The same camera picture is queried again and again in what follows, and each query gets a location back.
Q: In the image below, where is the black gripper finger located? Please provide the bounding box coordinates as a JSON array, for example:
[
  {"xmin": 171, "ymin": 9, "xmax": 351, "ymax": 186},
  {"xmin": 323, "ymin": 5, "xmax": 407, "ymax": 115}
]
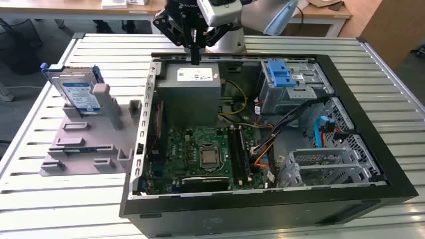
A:
[
  {"xmin": 151, "ymin": 9, "xmax": 197, "ymax": 65},
  {"xmin": 195, "ymin": 22, "xmax": 234, "ymax": 65}
]

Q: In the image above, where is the hard disk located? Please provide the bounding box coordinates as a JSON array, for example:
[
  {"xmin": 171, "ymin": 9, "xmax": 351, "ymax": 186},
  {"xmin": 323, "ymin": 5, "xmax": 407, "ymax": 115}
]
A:
[{"xmin": 38, "ymin": 62, "xmax": 105, "ymax": 116}]

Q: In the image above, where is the blue data wire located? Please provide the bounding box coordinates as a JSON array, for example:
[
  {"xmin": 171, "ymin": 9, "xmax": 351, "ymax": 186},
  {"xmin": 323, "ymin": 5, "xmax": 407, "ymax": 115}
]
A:
[{"xmin": 313, "ymin": 116, "xmax": 337, "ymax": 149}]

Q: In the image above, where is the metal disk bay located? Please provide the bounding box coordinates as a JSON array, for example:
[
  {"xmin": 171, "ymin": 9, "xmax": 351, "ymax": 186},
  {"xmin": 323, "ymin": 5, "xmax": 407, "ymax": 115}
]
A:
[{"xmin": 277, "ymin": 146, "xmax": 387, "ymax": 189}]

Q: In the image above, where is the white cardboard box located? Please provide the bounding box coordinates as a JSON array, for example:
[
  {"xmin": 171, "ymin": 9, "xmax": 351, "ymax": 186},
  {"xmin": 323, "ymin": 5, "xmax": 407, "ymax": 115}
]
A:
[{"xmin": 101, "ymin": 0, "xmax": 129, "ymax": 10}]

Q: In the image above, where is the black chair base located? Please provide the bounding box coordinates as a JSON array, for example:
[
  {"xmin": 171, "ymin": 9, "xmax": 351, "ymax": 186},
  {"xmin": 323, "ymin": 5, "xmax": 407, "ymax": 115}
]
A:
[{"xmin": 90, "ymin": 19, "xmax": 149, "ymax": 33}]

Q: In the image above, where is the grey power supply unit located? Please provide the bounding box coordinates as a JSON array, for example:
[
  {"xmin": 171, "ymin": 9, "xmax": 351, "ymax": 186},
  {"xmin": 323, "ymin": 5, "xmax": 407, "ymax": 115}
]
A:
[{"xmin": 155, "ymin": 62, "xmax": 222, "ymax": 128}]

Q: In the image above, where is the blue plastic drive latch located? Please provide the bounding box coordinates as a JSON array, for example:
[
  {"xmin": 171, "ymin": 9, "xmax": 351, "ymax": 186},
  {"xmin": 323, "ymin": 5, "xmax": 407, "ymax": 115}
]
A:
[{"xmin": 266, "ymin": 61, "xmax": 298, "ymax": 88}]

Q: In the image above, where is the metal optical drive cage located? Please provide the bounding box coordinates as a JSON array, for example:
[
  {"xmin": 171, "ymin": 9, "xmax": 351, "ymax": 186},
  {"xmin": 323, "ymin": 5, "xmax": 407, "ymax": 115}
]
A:
[{"xmin": 258, "ymin": 59, "xmax": 334, "ymax": 122}]

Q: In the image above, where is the green motherboard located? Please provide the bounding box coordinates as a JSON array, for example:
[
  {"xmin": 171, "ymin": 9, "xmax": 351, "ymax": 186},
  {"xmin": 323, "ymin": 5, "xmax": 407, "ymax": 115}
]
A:
[{"xmin": 145, "ymin": 125, "xmax": 266, "ymax": 195}]

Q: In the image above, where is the brown cardboard piece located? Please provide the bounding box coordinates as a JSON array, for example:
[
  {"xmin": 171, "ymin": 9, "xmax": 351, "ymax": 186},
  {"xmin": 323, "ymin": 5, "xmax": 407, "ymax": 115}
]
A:
[{"xmin": 307, "ymin": 0, "xmax": 343, "ymax": 12}]

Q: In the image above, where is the black RAM slot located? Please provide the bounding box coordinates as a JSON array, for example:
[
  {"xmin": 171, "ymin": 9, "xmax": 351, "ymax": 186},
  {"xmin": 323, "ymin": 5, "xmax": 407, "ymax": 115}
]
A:
[
  {"xmin": 231, "ymin": 126, "xmax": 246, "ymax": 184},
  {"xmin": 235, "ymin": 126, "xmax": 250, "ymax": 184},
  {"xmin": 226, "ymin": 126, "xmax": 241, "ymax": 184}
]

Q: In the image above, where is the silver CPU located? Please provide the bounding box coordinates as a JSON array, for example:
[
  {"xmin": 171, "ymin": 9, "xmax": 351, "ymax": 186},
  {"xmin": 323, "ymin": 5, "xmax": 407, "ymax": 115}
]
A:
[{"xmin": 199, "ymin": 148, "xmax": 219, "ymax": 167}]

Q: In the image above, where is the grey parts rack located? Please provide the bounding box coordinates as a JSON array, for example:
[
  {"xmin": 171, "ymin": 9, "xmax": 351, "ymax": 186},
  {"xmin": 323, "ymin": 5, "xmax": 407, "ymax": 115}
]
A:
[{"xmin": 38, "ymin": 83, "xmax": 143, "ymax": 176}]

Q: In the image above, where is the metal socket cover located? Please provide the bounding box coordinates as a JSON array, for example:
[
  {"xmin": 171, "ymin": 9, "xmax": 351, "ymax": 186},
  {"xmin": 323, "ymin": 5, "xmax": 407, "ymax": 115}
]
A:
[{"xmin": 198, "ymin": 143, "xmax": 222, "ymax": 172}]

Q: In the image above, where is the black graphics card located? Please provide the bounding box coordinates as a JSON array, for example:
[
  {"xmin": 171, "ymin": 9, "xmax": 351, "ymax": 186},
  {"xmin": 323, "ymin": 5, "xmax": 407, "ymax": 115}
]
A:
[{"xmin": 181, "ymin": 175, "xmax": 230, "ymax": 193}]

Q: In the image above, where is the RAM stick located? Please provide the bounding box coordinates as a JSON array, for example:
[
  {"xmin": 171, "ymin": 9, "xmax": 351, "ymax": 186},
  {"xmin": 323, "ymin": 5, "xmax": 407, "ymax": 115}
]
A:
[{"xmin": 62, "ymin": 147, "xmax": 98, "ymax": 153}]

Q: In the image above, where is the wooden cabinet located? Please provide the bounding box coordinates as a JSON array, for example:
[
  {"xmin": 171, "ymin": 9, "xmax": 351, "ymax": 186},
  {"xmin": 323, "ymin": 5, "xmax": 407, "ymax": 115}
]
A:
[{"xmin": 338, "ymin": 0, "xmax": 425, "ymax": 70}]

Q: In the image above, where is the black PC case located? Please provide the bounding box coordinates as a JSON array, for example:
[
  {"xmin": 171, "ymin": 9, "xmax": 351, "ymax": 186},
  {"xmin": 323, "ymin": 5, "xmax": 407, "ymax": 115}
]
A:
[{"xmin": 118, "ymin": 52, "xmax": 418, "ymax": 238}]

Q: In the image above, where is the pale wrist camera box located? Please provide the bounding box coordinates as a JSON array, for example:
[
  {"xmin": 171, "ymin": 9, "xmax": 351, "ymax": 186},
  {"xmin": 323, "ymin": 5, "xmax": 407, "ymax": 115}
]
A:
[{"xmin": 197, "ymin": 0, "xmax": 242, "ymax": 27}]

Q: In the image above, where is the yellow wire bundle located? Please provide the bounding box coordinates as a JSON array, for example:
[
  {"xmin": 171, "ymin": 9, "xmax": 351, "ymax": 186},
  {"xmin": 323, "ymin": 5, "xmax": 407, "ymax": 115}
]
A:
[{"xmin": 218, "ymin": 79, "xmax": 249, "ymax": 117}]

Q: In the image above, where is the black cable bundle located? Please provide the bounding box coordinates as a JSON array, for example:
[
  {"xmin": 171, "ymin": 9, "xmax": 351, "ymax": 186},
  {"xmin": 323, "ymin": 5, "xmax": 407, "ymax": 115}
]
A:
[{"xmin": 253, "ymin": 98, "xmax": 333, "ymax": 153}]

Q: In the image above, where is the wooden desk white frame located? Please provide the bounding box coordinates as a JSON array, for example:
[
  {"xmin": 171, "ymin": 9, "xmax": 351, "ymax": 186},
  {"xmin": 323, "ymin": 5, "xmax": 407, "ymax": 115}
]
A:
[
  {"xmin": 150, "ymin": 0, "xmax": 353, "ymax": 38},
  {"xmin": 0, "ymin": 0, "xmax": 157, "ymax": 34}
]

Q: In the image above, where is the orange wire bundle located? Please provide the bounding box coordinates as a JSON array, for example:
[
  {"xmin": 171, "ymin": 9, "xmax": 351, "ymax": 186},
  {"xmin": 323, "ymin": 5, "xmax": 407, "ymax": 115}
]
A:
[{"xmin": 253, "ymin": 149, "xmax": 278, "ymax": 172}]

